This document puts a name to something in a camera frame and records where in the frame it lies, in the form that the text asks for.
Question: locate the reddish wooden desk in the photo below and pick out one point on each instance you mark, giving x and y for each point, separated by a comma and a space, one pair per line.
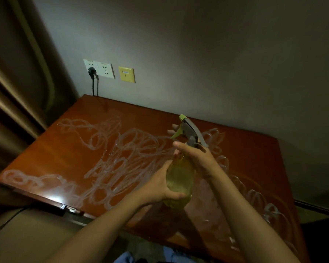
87, 145

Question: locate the person's right forearm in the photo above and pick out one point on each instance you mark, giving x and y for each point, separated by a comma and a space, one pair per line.
247, 221

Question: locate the person's right hand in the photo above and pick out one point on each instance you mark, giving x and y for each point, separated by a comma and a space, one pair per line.
200, 156

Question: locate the person's left hand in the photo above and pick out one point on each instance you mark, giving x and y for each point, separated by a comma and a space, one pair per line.
159, 186

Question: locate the yellow green spray bottle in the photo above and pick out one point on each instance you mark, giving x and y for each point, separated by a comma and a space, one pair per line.
181, 175

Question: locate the brown curtain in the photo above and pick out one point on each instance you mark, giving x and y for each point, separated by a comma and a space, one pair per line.
16, 79

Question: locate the white wall outlet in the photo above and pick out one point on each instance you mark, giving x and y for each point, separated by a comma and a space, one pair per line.
101, 68

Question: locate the person's left forearm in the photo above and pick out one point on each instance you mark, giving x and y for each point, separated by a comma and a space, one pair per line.
93, 232

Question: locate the beige padded stool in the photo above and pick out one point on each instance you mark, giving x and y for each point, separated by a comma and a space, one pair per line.
33, 238

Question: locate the yellow wall sticker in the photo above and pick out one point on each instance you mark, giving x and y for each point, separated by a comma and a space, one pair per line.
126, 74

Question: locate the person's blue trousers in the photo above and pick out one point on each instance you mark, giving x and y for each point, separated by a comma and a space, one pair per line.
153, 255

